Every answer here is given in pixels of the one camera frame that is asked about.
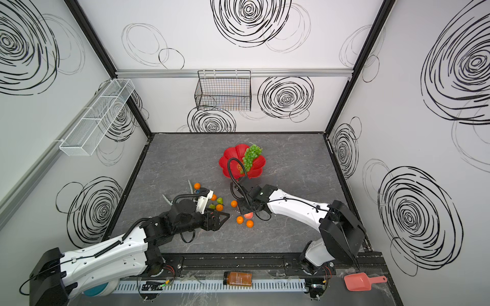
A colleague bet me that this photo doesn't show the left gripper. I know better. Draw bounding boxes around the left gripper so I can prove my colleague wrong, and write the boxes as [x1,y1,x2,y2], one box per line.
[174,206,230,236]

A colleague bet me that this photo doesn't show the red flower-shaped bowl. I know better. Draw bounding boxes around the red flower-shaped bowl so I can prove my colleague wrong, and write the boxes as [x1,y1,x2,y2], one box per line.
[219,144,266,179]

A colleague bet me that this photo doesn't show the green grape bunch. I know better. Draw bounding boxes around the green grape bunch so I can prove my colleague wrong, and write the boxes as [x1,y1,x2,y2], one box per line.
[242,145,262,172]

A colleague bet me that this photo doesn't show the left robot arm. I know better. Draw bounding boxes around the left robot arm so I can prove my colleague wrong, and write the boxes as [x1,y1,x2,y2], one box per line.
[26,209,230,305]

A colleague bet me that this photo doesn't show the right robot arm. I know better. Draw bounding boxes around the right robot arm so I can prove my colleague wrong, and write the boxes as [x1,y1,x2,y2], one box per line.
[230,182,366,274]

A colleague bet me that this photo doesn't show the green-tipped metal tongs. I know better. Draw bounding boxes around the green-tipped metal tongs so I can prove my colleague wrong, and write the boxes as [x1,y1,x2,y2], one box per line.
[162,180,196,206]

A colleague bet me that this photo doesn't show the pink plastic scoop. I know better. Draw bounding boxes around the pink plastic scoop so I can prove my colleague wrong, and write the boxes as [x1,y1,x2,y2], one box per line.
[344,273,387,292]

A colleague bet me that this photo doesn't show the teal lidded container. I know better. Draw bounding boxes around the teal lidded container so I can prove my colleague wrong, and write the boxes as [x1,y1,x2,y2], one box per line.
[83,280,120,297]

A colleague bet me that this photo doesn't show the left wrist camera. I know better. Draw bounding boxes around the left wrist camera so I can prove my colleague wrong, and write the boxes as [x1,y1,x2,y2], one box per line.
[196,188,214,214]

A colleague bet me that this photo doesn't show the white cable duct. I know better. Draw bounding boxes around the white cable duct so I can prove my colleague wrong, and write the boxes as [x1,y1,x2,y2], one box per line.
[113,279,306,295]

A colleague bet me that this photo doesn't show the black wire basket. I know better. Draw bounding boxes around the black wire basket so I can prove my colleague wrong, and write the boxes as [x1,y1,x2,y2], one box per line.
[194,70,252,112]

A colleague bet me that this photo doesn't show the white wire shelf basket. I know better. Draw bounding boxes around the white wire shelf basket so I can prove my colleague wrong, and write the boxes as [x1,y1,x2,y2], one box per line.
[59,79,135,156]

